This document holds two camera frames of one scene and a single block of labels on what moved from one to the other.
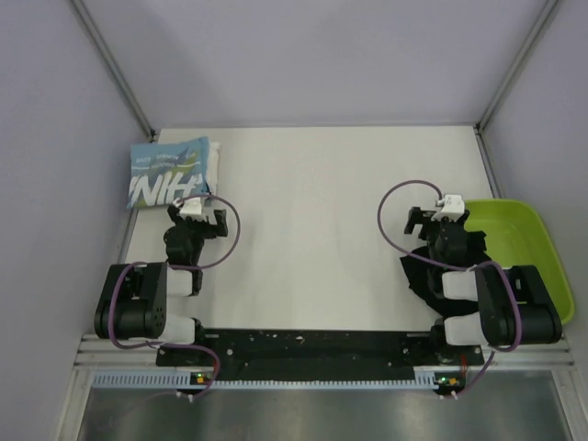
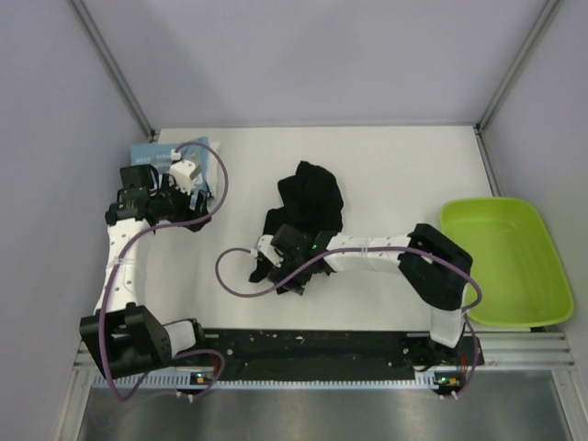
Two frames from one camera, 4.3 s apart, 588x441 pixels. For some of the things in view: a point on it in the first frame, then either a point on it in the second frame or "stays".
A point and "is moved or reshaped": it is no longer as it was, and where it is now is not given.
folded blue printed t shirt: x=164 y=173 stays
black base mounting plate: x=324 y=354 stays
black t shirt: x=417 y=262 is moved or reshaped
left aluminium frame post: x=114 y=68 stays
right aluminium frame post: x=516 y=62 stays
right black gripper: x=416 y=217 to x=303 y=278
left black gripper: x=211 y=230 to x=186 y=213
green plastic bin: x=514 y=236 stays
